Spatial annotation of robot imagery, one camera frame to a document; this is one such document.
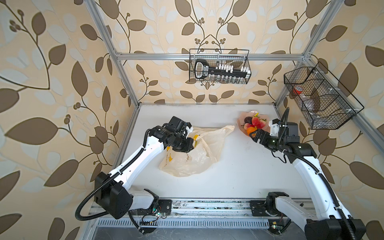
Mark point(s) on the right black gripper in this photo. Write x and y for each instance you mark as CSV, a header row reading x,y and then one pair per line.
x,y
264,135

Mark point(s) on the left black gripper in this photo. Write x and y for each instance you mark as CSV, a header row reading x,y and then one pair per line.
x,y
187,148

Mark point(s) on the banana print plastic bag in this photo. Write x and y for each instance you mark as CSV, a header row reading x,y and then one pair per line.
x,y
208,144

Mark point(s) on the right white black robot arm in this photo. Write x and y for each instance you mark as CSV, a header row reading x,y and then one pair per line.
x,y
332,220

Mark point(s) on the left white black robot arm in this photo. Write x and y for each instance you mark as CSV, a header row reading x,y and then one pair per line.
x,y
113,190

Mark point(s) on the orange tangerine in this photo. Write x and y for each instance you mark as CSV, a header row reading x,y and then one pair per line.
x,y
251,130

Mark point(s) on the dark brown fig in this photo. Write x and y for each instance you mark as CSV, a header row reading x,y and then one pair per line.
x,y
248,120

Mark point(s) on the pink wavy fruit plate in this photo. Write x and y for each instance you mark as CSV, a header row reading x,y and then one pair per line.
x,y
243,115

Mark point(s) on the clear bottle red cap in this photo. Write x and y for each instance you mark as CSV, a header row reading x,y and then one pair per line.
x,y
309,104

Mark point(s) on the black white tool set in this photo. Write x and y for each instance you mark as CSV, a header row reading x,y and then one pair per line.
x,y
202,70

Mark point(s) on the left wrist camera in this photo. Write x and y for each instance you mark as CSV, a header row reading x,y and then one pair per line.
x,y
188,128

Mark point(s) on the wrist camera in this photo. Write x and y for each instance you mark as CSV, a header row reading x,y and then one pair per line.
x,y
286,132
188,128

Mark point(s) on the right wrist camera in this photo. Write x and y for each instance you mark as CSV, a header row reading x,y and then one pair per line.
x,y
286,132

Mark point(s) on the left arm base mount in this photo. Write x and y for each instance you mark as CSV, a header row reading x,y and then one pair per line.
x,y
162,207

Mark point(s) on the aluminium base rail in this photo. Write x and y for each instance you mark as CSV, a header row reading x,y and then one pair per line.
x,y
210,208

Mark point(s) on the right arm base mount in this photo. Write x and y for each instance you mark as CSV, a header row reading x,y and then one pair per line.
x,y
258,208

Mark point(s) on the black wire basket centre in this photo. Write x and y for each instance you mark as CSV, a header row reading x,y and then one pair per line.
x,y
235,57

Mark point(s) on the black wire basket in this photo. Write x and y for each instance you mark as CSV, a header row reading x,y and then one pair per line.
x,y
325,102
235,57

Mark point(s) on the black wire basket right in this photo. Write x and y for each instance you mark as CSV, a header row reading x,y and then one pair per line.
x,y
325,102

